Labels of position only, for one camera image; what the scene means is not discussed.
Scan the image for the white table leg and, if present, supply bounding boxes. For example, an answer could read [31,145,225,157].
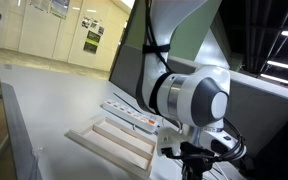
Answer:
[0,133,11,164]

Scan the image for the white power strip, orange switches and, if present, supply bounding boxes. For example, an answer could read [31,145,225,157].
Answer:
[101,98,160,135]

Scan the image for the shallow wooden compartment box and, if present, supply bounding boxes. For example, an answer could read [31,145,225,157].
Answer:
[65,116,158,180]

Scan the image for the small clear plastic cap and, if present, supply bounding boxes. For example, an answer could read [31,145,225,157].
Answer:
[31,146,46,158]

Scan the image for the black and green poster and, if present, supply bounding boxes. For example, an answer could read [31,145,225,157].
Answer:
[82,30,102,55]

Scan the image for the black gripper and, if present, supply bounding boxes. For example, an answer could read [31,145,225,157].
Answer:
[180,141,216,180]

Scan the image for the thin black table cord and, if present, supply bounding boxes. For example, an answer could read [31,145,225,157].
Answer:
[112,91,142,112]

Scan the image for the blue green wall poster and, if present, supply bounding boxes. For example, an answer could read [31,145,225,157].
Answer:
[48,0,71,20]

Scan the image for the black chair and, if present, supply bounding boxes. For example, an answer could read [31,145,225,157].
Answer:
[250,112,288,180]

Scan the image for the grey partition wall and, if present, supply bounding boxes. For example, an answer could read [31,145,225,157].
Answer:
[109,43,288,161]

